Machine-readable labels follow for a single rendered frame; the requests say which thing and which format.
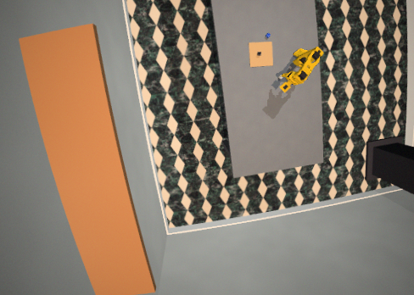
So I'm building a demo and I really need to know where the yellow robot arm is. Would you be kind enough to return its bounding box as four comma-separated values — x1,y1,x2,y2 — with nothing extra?
293,47,323,84

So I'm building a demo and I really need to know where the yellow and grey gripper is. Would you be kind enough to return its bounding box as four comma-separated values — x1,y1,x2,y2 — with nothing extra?
280,71,298,92

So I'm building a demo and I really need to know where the orange mat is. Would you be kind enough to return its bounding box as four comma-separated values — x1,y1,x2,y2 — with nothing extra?
249,42,273,67

